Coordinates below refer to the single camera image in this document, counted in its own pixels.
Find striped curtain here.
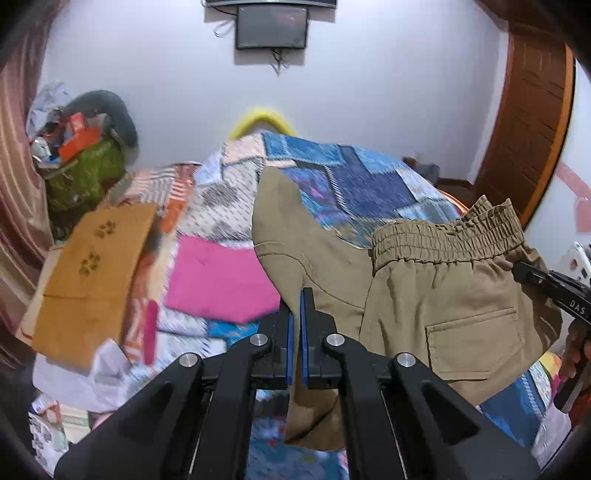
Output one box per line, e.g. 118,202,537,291
0,0,61,333

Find white appliance with magnets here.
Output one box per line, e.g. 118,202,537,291
556,240,591,282

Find patchwork blanket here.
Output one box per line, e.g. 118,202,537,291
28,131,568,480

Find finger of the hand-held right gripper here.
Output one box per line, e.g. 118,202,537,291
513,261,561,296

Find pink cloth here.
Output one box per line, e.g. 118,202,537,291
164,235,282,324

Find green bag with clutter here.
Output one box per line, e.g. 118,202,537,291
44,138,127,217

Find khaki pants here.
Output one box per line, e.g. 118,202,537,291
252,166,564,453

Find person's right hand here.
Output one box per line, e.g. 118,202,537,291
560,323,591,407

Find wooden door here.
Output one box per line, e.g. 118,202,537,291
473,32,575,227

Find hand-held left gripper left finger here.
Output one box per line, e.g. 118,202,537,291
54,307,296,480

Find pale cloth pile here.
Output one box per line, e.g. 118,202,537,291
28,83,70,134

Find wooden lap board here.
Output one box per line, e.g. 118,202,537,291
31,202,160,372

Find grey plush pillow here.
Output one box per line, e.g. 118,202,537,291
62,90,139,160

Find white cloth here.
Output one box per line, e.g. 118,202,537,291
32,339,155,411

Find small black monitor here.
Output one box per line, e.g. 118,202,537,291
235,4,309,51

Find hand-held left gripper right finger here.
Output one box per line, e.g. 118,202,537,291
300,287,541,480

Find black wall television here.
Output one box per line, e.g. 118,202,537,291
205,0,338,9

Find frosted sliding wardrobe door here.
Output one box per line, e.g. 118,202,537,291
554,65,591,259

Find grey backpack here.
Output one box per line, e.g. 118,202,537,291
404,154,441,185

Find orange box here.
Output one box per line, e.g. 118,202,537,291
58,127,102,162

